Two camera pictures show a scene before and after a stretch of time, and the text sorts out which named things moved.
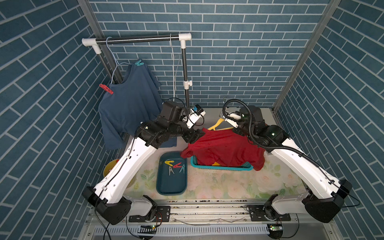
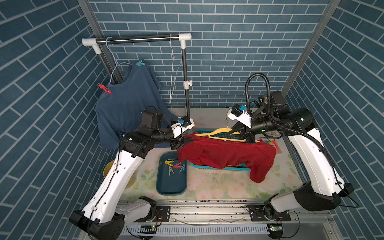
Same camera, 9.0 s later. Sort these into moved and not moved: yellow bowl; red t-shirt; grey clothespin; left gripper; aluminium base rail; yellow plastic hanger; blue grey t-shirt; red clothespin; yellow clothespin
Moved: yellow plastic hanger; left gripper; red t-shirt
Not moved: grey clothespin; blue grey t-shirt; yellow bowl; yellow clothespin; aluminium base rail; red clothespin
